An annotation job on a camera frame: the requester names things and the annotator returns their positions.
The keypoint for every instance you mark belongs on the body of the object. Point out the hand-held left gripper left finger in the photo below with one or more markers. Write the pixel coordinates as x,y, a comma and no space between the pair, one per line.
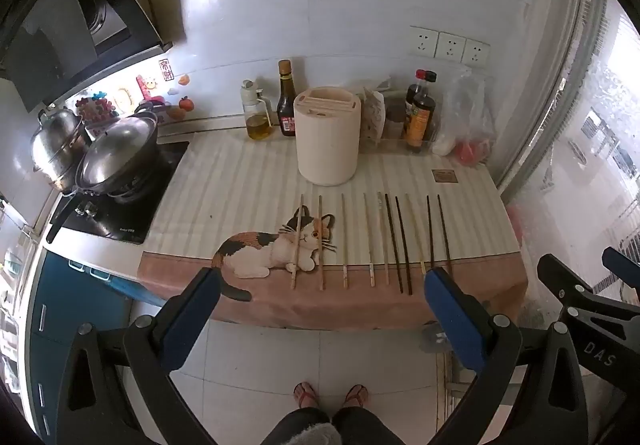
192,320

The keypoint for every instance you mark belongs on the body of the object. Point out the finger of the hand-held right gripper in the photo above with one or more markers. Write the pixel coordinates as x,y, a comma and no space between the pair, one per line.
622,262
562,277

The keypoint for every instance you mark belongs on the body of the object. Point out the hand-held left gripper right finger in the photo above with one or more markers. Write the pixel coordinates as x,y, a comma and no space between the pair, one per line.
452,320

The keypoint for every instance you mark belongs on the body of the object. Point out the dark wooden chopstick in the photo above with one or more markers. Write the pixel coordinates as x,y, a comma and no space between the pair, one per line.
430,230
404,245
394,245
444,235

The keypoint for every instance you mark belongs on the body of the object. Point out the tan wooden chopstick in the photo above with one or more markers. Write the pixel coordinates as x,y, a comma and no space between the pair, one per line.
415,235

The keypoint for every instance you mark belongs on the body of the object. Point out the patterned-top wooden chopstick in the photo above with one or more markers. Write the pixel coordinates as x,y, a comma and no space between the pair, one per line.
384,245

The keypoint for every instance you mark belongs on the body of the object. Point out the plain light bamboo chopstick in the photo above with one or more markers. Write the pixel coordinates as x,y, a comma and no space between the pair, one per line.
297,240
320,240

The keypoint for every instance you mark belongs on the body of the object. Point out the cream utensil holder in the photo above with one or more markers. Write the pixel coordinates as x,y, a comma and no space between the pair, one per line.
327,135

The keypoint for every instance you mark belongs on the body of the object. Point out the black glass gas stove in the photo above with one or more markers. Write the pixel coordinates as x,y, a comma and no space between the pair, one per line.
125,222

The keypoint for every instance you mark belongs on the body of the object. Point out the person's right foot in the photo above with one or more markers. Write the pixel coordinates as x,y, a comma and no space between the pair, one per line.
356,395

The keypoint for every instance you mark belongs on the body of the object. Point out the person's foot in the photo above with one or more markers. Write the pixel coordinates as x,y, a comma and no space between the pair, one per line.
306,395
356,395

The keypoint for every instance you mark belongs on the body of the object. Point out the blue kitchen cabinet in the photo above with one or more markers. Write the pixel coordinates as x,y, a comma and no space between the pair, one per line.
65,300

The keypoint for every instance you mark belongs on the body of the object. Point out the person's left foot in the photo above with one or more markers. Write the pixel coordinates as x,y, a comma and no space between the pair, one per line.
306,395

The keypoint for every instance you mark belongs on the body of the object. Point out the person's right leg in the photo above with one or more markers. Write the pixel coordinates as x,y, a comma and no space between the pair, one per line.
367,427

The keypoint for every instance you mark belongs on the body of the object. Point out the person's leg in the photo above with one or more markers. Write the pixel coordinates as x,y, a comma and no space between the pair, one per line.
295,420
367,427

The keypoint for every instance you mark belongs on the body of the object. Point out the person's left leg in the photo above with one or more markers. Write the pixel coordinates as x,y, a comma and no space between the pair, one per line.
295,420

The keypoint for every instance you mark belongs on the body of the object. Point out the cat-print striped mat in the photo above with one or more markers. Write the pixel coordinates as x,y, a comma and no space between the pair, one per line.
240,175

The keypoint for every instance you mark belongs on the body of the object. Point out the red tomato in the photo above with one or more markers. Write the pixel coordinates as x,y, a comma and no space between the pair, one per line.
472,152

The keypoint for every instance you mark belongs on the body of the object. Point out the steel wok with lid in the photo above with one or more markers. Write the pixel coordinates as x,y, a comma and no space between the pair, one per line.
62,222

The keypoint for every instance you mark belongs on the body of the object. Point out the white bagged item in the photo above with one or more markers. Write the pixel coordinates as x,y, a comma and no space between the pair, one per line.
445,144

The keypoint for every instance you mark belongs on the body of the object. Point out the steel wok lid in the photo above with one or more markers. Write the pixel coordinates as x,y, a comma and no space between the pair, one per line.
117,152

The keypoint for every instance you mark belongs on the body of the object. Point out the clear plastic organizer bin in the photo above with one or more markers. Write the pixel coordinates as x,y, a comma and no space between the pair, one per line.
392,142

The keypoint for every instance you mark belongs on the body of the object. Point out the clear plastic bag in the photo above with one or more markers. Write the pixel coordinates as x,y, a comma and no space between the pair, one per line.
467,110

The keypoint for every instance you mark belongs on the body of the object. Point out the orange-label soy sauce bottle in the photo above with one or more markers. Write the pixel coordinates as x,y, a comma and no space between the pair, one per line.
421,122

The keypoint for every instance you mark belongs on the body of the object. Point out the glass oil dispenser bottle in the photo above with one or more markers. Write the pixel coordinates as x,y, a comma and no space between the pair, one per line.
257,117

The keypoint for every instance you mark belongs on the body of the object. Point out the glass jar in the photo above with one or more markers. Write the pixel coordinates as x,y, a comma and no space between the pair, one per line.
395,114

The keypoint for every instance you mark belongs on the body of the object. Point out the printed snack bag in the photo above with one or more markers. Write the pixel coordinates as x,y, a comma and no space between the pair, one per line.
373,117

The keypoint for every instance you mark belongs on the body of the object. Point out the red-cap dark sauce bottle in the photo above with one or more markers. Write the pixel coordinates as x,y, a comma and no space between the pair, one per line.
412,97

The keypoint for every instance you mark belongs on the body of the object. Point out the steel steamer pot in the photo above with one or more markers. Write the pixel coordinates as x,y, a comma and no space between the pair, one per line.
55,140

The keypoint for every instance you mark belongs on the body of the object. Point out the dark vinegar bottle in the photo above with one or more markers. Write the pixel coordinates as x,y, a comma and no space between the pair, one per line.
286,107

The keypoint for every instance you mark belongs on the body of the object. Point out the small orange fruit sticker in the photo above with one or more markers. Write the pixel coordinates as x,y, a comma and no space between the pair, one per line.
183,79

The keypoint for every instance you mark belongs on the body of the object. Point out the black range hood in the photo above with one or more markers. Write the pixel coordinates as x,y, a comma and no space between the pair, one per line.
55,25

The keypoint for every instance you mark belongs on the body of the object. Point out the grey window frame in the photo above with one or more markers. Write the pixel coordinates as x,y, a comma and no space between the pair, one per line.
550,125

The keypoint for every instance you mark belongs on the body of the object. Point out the persimmon wall sticker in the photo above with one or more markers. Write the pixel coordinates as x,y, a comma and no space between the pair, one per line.
186,102

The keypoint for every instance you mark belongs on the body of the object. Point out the colourful wall sticker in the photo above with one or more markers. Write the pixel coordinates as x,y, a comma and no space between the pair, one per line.
95,107

